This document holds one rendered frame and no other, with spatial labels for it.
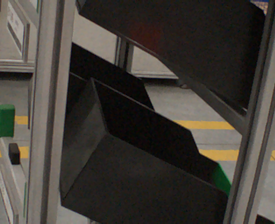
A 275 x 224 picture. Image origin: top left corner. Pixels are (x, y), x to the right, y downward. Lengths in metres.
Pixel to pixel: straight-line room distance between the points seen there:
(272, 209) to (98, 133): 2.82
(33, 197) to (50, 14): 0.13
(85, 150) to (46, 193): 0.08
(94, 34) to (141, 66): 0.44
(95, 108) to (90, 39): 3.96
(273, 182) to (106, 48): 1.68
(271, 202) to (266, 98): 2.90
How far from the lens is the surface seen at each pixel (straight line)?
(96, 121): 0.52
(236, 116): 0.51
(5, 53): 4.47
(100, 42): 4.51
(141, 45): 0.46
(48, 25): 0.39
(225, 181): 0.81
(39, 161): 0.42
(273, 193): 3.46
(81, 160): 0.51
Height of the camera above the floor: 1.57
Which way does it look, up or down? 22 degrees down
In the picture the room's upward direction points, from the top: 8 degrees clockwise
